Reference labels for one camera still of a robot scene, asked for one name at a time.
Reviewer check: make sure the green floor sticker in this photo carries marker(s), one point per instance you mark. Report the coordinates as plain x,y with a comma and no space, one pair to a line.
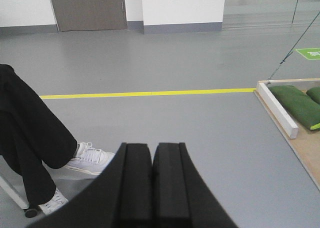
309,53

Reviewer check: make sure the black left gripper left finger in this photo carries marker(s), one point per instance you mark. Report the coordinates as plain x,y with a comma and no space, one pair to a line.
120,197

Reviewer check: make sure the white wooden border rail far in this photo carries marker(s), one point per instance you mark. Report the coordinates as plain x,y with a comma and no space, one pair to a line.
281,115

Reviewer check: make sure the plywood platform base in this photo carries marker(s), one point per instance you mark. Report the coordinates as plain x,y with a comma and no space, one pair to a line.
306,145

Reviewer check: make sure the white sneaker on floor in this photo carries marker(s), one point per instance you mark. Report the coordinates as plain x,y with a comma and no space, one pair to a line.
57,201

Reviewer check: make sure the green sandbag far left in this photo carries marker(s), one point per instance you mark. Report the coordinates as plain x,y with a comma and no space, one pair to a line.
305,110

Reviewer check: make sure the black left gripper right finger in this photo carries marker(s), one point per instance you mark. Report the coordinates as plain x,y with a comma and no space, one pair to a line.
181,198

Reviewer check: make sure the seated person black trousers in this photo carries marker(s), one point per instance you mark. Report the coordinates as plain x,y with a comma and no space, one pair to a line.
31,136

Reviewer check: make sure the green sandbag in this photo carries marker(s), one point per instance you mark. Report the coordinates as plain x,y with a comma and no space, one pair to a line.
305,110
314,94

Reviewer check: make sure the white sneaker raised foot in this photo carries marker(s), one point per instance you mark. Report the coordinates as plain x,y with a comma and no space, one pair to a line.
89,160

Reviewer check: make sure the grey office chair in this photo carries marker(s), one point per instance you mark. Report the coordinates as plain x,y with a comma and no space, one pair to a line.
30,210

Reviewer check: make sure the yellow floor tape line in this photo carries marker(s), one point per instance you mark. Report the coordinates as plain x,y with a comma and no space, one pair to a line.
148,93

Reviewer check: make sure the green sandbag far right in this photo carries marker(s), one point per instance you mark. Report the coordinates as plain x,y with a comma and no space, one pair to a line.
314,94

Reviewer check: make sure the grey brown room door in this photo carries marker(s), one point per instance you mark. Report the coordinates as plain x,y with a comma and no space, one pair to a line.
90,15

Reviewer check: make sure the frosted glass partition wall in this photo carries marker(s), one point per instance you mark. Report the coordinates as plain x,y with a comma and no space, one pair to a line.
258,13

